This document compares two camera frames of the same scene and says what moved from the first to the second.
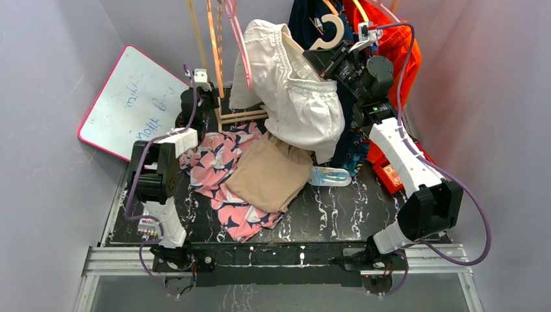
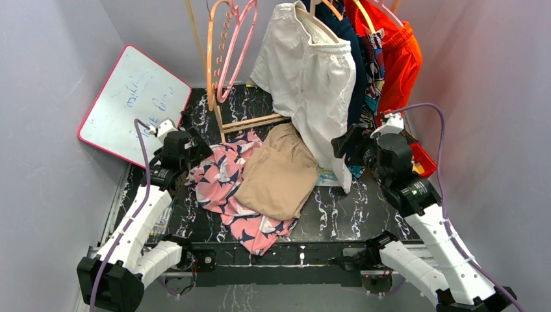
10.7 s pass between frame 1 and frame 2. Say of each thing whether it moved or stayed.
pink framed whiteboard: stayed
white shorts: moved
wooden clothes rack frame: moved
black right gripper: moved
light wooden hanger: moved
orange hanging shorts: stayed
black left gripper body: moved
